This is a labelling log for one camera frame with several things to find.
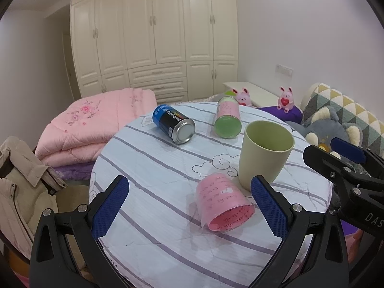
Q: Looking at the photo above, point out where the grey elephant plush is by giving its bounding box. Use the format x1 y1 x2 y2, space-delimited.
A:
287 106 363 171

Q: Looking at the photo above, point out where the white bedside cabinet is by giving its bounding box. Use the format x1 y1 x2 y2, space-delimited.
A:
223 82 279 107

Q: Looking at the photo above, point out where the white wall switch plate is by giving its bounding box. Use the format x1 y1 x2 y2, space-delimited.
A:
275 64 293 77

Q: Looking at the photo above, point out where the right pink bunny plush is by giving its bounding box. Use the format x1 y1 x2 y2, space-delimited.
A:
277 86 294 113

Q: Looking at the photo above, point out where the pink bunny plush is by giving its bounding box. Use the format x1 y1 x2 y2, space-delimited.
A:
232 88 252 107
277 86 294 113

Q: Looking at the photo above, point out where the left pink bunny plush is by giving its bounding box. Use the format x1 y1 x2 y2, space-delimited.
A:
232 88 252 107

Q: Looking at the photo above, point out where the purple blanket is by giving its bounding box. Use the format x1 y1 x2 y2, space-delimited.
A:
258 106 303 124

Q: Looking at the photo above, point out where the blue black metal can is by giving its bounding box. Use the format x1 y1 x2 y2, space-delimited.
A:
152 104 196 144

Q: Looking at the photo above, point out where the folded pink floral quilt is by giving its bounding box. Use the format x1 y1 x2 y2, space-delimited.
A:
35 88 157 167

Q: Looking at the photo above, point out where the pale green plastic cup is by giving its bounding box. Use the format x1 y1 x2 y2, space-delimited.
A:
238 120 295 191

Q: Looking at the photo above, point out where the beige jacket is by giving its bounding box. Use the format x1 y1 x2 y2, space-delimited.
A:
1 137 66 259

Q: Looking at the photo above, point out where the cream white wardrobe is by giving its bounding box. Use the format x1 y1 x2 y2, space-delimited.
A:
70 0 238 103

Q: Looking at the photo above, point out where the triangle pattern quilted cushion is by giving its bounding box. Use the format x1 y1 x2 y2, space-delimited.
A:
300 83 383 157

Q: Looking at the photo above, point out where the pink clear plastic cup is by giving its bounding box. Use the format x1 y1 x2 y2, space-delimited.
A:
196 174 255 232

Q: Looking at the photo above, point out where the pink green glass jar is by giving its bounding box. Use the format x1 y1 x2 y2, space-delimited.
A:
214 96 242 139

